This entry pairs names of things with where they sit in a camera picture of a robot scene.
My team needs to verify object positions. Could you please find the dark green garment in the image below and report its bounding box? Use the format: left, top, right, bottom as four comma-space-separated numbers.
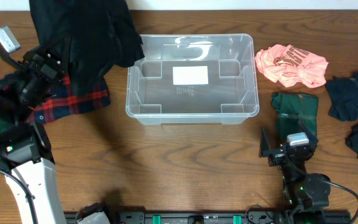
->
272, 92, 319, 140

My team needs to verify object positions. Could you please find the red navy plaid shirt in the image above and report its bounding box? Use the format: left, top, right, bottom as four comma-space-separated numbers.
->
27, 76, 111, 124

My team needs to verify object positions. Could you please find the pink printed t-shirt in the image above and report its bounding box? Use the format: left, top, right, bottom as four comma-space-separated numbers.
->
255, 44, 328, 88

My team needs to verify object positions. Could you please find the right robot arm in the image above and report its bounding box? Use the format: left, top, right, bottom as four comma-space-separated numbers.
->
259, 128, 331, 223

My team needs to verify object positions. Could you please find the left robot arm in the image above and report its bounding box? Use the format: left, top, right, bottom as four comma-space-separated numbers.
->
0, 33, 71, 223

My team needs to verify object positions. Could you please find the dark navy garment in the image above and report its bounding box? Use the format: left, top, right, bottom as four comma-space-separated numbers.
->
325, 71, 358, 121

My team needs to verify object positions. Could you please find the clear plastic storage bin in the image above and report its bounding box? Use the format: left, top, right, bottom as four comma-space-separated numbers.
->
126, 34, 260, 125

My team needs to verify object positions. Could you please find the white label in bin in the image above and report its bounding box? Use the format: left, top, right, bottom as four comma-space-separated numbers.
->
173, 66, 209, 85

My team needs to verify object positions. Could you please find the right black cable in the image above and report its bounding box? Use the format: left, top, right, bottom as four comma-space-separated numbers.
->
321, 179, 358, 224

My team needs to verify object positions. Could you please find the black cable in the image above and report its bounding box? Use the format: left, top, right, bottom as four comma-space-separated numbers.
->
321, 179, 358, 224
0, 161, 40, 224

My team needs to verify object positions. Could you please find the left black cable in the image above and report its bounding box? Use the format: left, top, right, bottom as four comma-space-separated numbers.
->
0, 161, 40, 224

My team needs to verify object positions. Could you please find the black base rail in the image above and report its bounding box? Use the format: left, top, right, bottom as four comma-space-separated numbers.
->
63, 210, 352, 224

